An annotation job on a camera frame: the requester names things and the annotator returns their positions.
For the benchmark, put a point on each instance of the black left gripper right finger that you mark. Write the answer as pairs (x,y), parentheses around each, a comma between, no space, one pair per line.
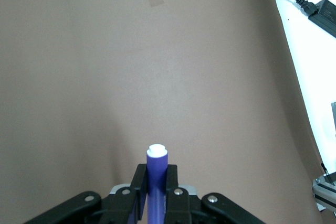
(174,182)

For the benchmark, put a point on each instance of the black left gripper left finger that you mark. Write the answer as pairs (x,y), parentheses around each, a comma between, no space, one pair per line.
(136,182)

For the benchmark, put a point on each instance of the purple marker pen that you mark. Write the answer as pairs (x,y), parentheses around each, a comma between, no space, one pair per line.
(156,171)

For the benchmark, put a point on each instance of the small square tape patch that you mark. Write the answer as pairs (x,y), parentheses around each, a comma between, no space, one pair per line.
(156,0)

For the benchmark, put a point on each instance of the black power adapter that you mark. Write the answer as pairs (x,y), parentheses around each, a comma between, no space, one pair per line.
(325,14)

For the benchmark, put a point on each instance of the silver metal table bracket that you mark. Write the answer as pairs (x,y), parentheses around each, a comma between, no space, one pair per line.
(324,190)

